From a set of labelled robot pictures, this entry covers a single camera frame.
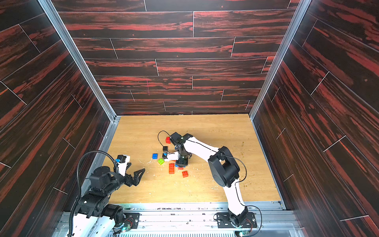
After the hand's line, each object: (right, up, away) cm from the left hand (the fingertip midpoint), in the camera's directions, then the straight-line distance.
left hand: (138, 167), depth 75 cm
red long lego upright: (+16, -5, +16) cm, 23 cm away
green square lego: (+8, -1, +18) cm, 20 cm away
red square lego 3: (+24, -8, +13) cm, 28 cm away
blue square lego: (+4, +2, +21) cm, 22 cm away
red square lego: (+11, +12, +27) cm, 31 cm away
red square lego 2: (+21, -5, +15) cm, 26 cm away
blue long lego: (+19, -2, +11) cm, 22 cm away
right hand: (+24, 0, +18) cm, 30 cm away
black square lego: (+10, +6, +25) cm, 28 cm away
